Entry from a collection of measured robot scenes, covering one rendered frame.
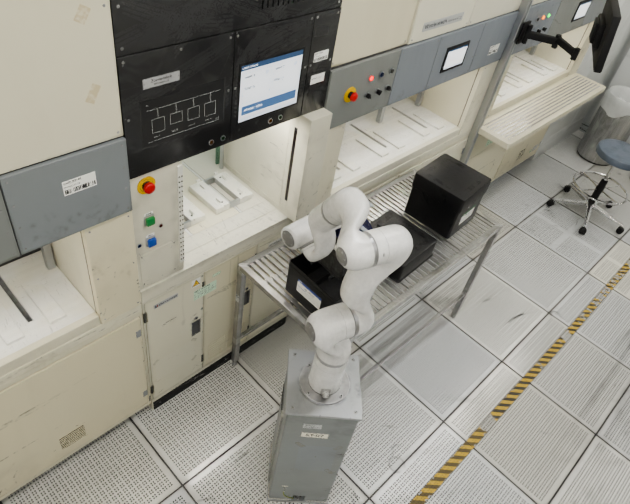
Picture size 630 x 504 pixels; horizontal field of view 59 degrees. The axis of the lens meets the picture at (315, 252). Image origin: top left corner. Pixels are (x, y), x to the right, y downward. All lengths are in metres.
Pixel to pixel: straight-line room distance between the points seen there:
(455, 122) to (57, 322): 2.51
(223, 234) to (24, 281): 0.79
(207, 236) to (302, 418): 0.88
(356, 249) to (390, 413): 1.70
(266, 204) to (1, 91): 1.39
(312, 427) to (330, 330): 0.50
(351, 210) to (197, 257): 0.97
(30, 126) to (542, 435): 2.77
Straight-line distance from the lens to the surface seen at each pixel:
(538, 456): 3.23
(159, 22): 1.67
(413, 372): 3.21
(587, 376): 3.70
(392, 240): 1.50
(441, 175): 2.82
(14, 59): 1.52
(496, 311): 3.73
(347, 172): 2.90
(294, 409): 2.04
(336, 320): 1.76
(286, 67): 2.06
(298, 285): 2.28
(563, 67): 4.88
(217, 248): 2.37
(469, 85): 3.48
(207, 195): 2.58
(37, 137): 1.63
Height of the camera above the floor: 2.51
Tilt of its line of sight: 43 degrees down
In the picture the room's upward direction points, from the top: 12 degrees clockwise
